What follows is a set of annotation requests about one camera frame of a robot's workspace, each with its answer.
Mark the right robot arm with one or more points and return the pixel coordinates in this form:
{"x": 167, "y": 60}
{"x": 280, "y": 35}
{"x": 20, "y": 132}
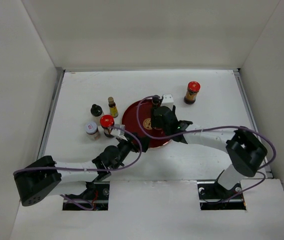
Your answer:
{"x": 244, "y": 149}

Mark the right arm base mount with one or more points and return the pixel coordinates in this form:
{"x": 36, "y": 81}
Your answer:
{"x": 215, "y": 198}

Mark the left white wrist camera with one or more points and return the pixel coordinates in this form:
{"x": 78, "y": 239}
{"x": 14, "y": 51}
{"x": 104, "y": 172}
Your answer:
{"x": 118, "y": 131}

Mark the red-lid sauce jar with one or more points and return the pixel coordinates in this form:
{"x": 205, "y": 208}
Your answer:
{"x": 106, "y": 122}
{"x": 193, "y": 89}

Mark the white-lid jar left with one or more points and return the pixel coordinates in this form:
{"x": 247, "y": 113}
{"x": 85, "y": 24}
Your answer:
{"x": 92, "y": 130}

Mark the black-cap spice bottle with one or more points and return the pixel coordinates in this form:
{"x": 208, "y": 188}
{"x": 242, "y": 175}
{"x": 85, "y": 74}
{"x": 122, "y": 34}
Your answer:
{"x": 155, "y": 101}

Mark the round red lacquer tray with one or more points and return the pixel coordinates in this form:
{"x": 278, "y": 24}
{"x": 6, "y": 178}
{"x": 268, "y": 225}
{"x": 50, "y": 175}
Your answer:
{"x": 137, "y": 119}

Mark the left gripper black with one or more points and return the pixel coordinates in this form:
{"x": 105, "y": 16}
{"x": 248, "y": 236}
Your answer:
{"x": 144, "y": 141}

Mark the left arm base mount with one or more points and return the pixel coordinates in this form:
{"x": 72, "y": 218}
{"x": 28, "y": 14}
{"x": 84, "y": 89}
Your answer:
{"x": 95, "y": 197}

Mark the black-cap white bottle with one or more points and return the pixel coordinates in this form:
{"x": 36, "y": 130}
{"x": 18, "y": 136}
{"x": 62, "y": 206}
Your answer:
{"x": 96, "y": 112}

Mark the small yellow-label brown bottle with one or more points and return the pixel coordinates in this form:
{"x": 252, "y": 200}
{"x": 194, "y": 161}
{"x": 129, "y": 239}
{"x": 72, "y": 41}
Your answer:
{"x": 112, "y": 107}

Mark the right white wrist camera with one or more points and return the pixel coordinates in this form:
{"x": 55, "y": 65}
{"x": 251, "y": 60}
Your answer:
{"x": 167, "y": 101}

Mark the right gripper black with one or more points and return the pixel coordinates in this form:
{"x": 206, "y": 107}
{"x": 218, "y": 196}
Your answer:
{"x": 153, "y": 120}

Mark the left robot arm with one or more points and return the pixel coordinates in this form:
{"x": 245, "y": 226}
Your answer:
{"x": 45, "y": 176}

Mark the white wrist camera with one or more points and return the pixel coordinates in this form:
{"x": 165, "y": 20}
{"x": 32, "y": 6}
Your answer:
{"x": 167, "y": 101}
{"x": 118, "y": 131}

